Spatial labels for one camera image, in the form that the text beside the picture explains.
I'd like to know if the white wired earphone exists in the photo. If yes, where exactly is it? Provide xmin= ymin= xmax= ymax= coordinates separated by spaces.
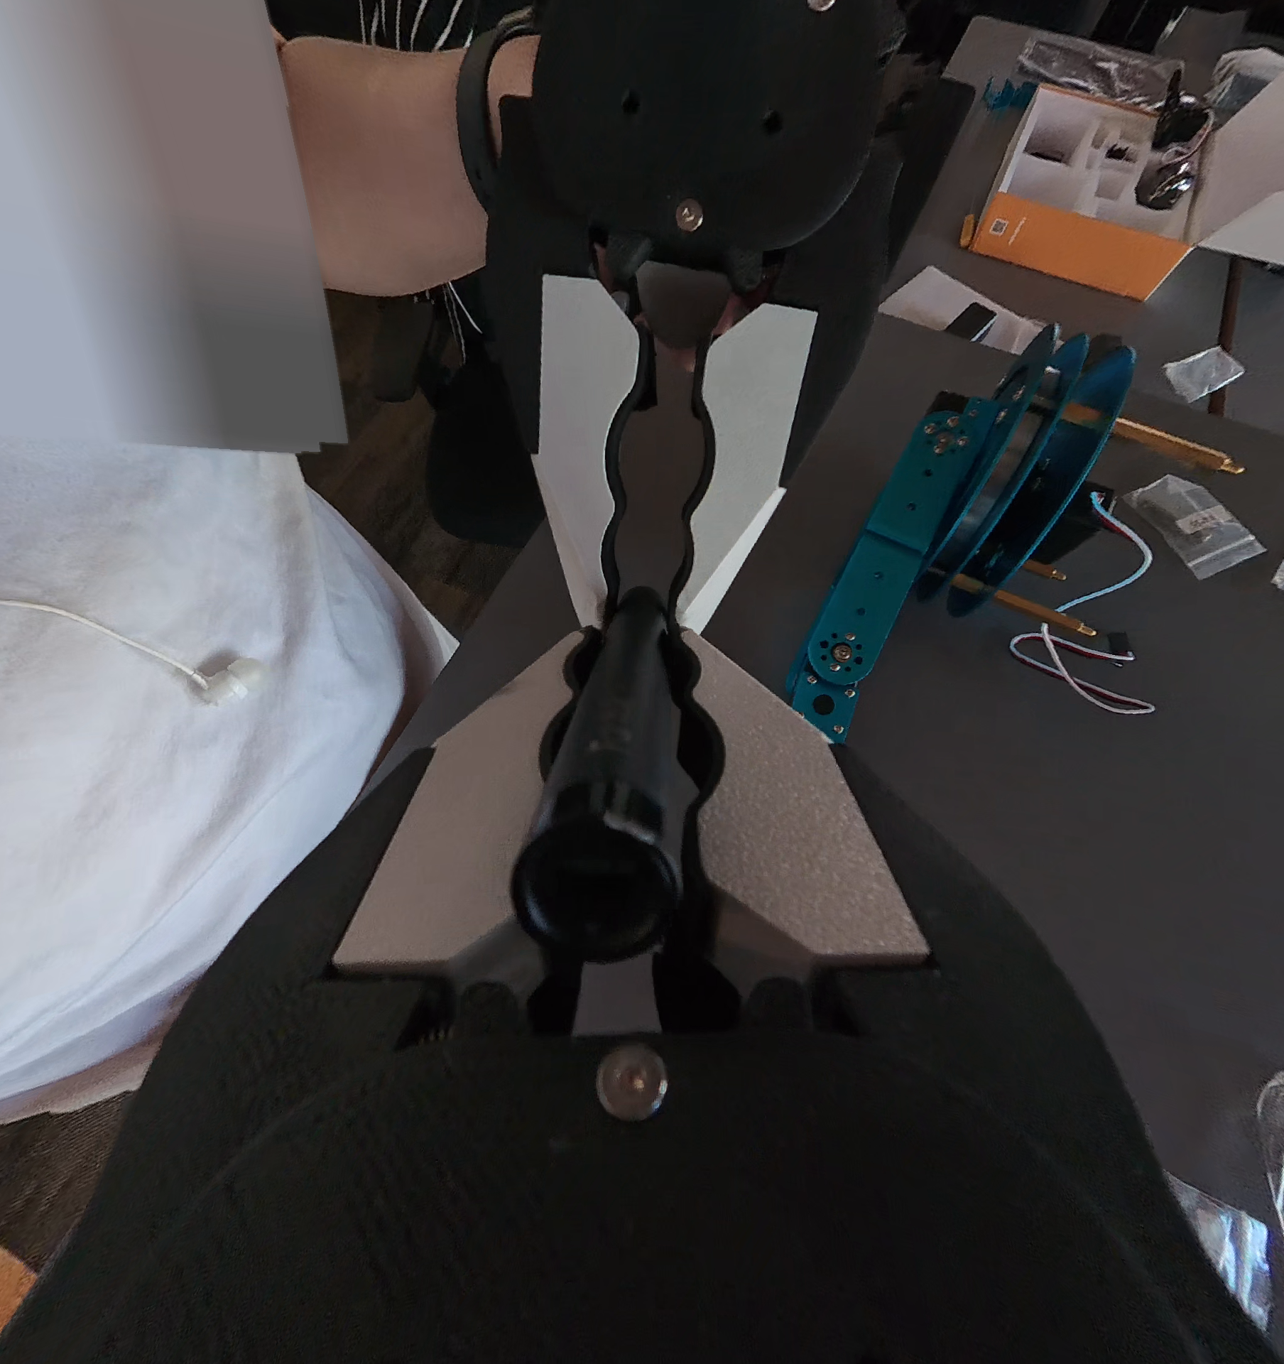
xmin=0 ymin=595 xmax=269 ymax=712

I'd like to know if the person's white shirt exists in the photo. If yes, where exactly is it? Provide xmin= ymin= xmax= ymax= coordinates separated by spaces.
xmin=0 ymin=436 xmax=461 ymax=1132

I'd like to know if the red white blue servo cable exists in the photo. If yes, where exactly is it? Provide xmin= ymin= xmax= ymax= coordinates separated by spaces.
xmin=1009 ymin=496 xmax=1159 ymax=717

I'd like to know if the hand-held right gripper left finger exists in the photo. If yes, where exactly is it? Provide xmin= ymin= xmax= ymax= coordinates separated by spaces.
xmin=330 ymin=626 xmax=601 ymax=989

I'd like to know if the orange white cardboard box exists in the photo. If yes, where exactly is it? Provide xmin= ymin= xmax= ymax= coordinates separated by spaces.
xmin=964 ymin=67 xmax=1284 ymax=306

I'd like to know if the black white striped cloth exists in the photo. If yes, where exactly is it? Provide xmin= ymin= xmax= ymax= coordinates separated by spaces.
xmin=355 ymin=0 xmax=474 ymax=50

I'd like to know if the dark grey desk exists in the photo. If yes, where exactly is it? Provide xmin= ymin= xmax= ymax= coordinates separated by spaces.
xmin=371 ymin=314 xmax=1284 ymax=1359

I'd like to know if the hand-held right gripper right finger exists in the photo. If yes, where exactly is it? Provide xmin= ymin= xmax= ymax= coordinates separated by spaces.
xmin=683 ymin=626 xmax=934 ymax=989

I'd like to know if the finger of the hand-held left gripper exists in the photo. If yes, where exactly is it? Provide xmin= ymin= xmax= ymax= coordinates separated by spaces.
xmin=669 ymin=301 xmax=819 ymax=633
xmin=531 ymin=273 xmax=651 ymax=632

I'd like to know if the white card insert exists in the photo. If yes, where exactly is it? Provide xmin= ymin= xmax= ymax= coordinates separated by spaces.
xmin=877 ymin=264 xmax=1030 ymax=350

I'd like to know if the blue metal toy robot arm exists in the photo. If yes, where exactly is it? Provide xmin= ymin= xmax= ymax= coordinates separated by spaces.
xmin=787 ymin=319 xmax=1247 ymax=750

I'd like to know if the black electric screwdriver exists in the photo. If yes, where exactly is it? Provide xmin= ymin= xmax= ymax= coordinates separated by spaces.
xmin=509 ymin=584 xmax=689 ymax=968

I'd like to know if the person's left forearm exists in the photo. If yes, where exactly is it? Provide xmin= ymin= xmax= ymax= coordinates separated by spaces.
xmin=278 ymin=31 xmax=494 ymax=298

